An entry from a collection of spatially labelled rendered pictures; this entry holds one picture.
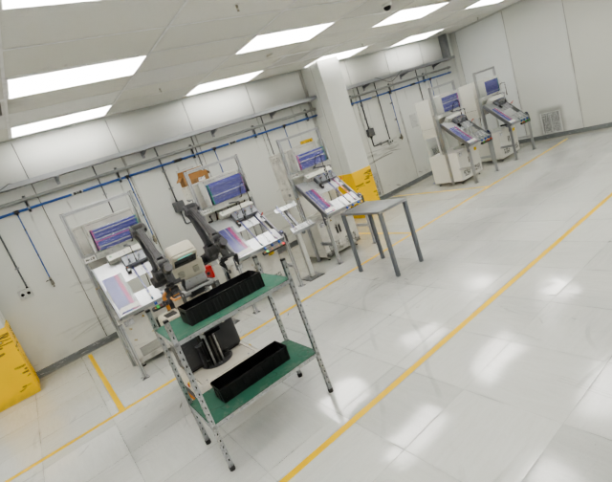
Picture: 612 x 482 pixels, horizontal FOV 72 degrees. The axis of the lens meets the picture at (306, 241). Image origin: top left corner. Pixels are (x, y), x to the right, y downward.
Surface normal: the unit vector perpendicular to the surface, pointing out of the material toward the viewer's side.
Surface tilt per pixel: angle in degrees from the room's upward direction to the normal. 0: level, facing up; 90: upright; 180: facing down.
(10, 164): 90
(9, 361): 90
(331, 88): 90
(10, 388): 90
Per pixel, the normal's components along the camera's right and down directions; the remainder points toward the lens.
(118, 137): 0.56, 0.01
